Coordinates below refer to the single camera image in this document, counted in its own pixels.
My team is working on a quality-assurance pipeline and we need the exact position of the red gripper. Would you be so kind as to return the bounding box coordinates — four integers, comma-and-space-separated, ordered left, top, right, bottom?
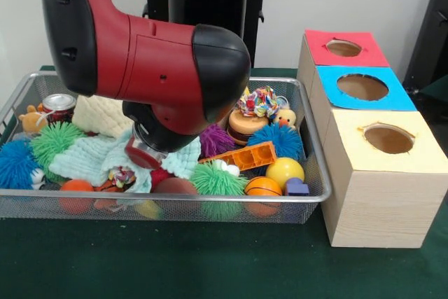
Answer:
125, 136, 169, 170

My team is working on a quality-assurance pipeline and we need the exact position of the cream waffle cloth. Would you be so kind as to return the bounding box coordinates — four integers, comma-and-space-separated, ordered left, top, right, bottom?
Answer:
71, 95, 134, 139

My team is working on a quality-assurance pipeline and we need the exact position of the mint green waffle cloth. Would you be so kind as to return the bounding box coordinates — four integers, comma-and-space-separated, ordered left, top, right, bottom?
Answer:
48, 129, 202, 195

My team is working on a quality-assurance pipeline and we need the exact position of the shallow mesh bin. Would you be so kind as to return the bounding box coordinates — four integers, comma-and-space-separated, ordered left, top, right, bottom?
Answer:
0, 71, 332, 225

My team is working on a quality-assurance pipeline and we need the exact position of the wooden box with three holes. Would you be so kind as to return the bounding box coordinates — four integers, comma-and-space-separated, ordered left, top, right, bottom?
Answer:
296, 29, 448, 249

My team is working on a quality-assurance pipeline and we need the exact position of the purple spiky ball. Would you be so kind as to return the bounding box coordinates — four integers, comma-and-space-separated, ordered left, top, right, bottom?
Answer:
199, 123, 236, 158

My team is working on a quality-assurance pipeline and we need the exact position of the green spiky ball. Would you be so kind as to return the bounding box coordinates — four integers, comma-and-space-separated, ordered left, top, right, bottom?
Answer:
29, 122, 87, 183

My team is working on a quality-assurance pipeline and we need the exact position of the orange foam disc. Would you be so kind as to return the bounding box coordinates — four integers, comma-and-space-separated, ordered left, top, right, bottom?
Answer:
226, 109, 270, 146

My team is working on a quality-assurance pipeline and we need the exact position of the orange building brick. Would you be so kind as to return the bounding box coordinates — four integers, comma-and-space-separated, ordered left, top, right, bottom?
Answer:
198, 141, 277, 173

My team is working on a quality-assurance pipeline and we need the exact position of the dark green table cloth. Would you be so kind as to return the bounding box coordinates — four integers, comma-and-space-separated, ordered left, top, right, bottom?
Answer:
0, 64, 448, 299

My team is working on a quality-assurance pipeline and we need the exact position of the blue spiky ball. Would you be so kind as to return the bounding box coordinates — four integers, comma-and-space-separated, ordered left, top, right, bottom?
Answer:
0, 139, 46, 191
246, 123, 304, 160

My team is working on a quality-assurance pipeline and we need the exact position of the yellow ball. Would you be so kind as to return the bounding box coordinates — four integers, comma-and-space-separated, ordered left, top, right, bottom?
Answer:
265, 157, 305, 190

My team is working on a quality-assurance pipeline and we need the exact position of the black upright panel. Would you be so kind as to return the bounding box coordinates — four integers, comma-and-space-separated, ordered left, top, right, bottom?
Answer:
402, 0, 448, 95

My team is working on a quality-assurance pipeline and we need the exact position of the colourful rope knot toy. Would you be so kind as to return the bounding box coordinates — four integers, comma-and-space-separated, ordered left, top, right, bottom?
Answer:
237, 85, 280, 120

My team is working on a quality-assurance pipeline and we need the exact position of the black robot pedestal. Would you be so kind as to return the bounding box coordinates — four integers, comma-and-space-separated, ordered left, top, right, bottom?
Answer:
134, 0, 283, 69

